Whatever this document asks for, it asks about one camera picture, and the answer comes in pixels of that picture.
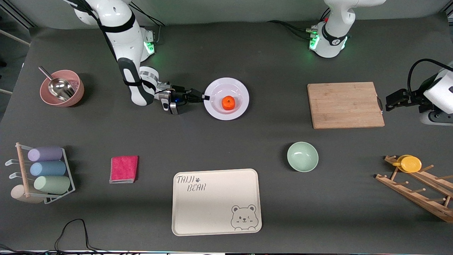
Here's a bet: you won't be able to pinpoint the white round plate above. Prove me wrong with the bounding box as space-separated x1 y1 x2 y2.
204 78 250 120

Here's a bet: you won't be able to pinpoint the wooden cutting board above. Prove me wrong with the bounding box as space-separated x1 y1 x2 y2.
307 82 385 129

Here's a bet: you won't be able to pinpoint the yellow cup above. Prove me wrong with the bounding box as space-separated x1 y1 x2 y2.
392 155 422 173

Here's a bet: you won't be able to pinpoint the pink folded cloth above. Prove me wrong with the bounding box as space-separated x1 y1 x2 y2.
109 155 139 184

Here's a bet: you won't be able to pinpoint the wooden peg drying rack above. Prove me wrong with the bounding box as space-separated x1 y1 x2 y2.
375 155 453 223

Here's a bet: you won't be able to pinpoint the pink bowl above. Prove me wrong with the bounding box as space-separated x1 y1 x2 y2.
40 70 85 107

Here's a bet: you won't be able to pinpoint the metal scoop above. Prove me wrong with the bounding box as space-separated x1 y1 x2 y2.
38 66 75 101

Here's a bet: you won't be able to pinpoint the pale green bowl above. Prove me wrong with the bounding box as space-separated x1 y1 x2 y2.
287 142 319 173

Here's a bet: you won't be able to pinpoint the cream tray with bear print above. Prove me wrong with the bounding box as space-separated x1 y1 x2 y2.
172 169 263 236

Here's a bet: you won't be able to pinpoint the purple cup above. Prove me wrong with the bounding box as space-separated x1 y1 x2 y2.
28 147 63 162

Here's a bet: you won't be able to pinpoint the blue cup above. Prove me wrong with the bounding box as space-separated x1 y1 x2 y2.
30 161 67 177

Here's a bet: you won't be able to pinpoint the green cup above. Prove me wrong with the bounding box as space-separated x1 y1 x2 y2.
34 176 71 194

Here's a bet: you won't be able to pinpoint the beige cup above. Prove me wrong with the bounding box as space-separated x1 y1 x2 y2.
11 185 45 204

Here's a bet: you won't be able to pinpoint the black right base cables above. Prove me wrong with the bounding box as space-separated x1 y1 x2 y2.
129 2 166 43

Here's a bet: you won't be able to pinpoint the black base cables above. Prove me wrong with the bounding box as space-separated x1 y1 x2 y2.
129 2 166 43
267 7 331 40

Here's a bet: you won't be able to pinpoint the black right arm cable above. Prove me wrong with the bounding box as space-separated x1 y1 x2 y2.
69 0 119 59

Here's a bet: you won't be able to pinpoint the black left base cables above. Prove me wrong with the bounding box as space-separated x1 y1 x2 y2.
267 7 331 40

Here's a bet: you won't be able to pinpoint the thin black table cable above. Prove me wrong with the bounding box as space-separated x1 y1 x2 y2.
0 219 107 255

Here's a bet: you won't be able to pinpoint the white wire cup holder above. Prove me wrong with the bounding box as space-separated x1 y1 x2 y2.
5 142 76 205

